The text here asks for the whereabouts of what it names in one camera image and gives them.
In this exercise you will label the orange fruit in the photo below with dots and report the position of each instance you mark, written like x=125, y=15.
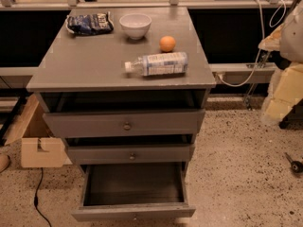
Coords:
x=167, y=43

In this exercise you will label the grey bottom drawer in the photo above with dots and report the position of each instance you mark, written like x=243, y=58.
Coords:
x=134, y=191

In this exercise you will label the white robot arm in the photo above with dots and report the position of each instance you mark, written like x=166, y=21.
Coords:
x=287, y=39

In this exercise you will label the round tan floor object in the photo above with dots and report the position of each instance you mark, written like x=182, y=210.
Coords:
x=4, y=162

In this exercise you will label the grey middle drawer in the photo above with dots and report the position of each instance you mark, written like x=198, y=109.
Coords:
x=130, y=149

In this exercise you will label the black floor tool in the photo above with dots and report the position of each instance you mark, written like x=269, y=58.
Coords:
x=296, y=166

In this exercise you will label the grey drawer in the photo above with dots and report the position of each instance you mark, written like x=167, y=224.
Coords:
x=134, y=191
x=130, y=149
x=124, y=123

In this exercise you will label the grey top drawer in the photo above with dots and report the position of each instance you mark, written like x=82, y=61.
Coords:
x=124, y=123

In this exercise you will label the blue chip bag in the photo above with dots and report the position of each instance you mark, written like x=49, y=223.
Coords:
x=89, y=24

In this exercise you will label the white ceramic bowl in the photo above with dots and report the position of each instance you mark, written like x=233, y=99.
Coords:
x=135, y=25

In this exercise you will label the grey drawer cabinet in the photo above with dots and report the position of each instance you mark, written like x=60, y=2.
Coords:
x=85, y=74

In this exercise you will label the wooden box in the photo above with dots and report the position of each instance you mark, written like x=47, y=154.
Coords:
x=39, y=147

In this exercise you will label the clear plastic water bottle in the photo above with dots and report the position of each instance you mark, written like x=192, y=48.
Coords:
x=158, y=64

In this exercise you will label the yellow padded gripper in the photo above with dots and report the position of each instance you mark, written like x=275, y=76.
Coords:
x=293, y=37

